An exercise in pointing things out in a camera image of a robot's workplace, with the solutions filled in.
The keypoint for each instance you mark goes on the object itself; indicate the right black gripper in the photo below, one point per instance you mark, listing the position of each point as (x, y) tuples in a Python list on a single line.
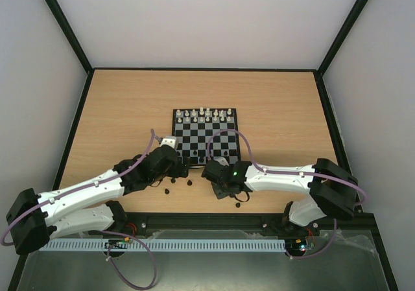
[(209, 171)]

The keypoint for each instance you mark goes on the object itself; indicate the light blue cable duct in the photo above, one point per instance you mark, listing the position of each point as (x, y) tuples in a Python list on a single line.
[(169, 245)]

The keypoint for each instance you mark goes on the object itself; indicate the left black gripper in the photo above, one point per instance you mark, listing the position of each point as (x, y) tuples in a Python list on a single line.
[(176, 172)]

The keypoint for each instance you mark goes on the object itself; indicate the black and silver chessboard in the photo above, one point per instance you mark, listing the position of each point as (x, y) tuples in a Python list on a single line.
[(204, 136)]

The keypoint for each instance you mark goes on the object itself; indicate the black aluminium frame rail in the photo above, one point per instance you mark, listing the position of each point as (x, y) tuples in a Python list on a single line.
[(270, 224)]

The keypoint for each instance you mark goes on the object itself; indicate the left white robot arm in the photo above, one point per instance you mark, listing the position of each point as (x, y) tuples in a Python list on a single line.
[(93, 205)]

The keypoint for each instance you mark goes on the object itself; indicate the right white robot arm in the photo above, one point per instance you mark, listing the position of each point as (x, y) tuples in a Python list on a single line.
[(328, 189)]

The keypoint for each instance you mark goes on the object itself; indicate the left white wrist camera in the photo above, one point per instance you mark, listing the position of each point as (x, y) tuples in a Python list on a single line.
[(170, 141)]

